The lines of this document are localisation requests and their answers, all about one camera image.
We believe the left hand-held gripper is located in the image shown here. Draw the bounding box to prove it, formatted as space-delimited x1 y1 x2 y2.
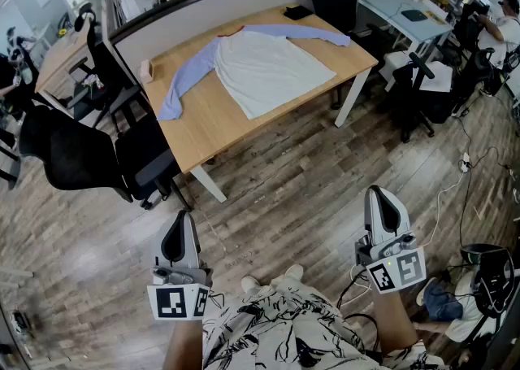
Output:
146 210 213 322

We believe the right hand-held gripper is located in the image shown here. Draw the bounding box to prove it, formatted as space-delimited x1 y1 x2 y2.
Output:
353 185 427 294

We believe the white shirt with lavender sleeves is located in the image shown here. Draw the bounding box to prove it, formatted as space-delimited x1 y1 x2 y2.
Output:
156 23 352 122

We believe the person's right forearm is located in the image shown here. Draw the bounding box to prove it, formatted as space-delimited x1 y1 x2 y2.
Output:
371 289 419 355

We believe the person's left forearm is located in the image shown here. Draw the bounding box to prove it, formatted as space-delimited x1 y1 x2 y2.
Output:
162 317 204 370

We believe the person's white left shoe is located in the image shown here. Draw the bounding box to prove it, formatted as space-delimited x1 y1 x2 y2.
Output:
241 275 265 296

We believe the white paper sheet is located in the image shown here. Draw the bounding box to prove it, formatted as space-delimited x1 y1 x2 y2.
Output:
383 50 454 93

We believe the black router box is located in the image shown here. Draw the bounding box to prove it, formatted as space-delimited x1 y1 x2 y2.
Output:
401 9 430 23

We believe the light blue desk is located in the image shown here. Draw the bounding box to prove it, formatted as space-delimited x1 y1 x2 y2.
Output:
357 0 455 61

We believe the wooden side desk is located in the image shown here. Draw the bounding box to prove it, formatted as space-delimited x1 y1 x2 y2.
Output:
34 20 107 117

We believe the black pouch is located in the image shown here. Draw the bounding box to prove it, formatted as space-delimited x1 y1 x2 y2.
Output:
283 5 314 21

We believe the white power cable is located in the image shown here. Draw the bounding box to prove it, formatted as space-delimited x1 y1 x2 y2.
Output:
418 171 466 250

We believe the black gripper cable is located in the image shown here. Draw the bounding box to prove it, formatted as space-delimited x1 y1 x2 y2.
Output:
336 266 381 361

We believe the black cabled equipment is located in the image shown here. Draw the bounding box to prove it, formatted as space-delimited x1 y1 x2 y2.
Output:
460 243 516 320

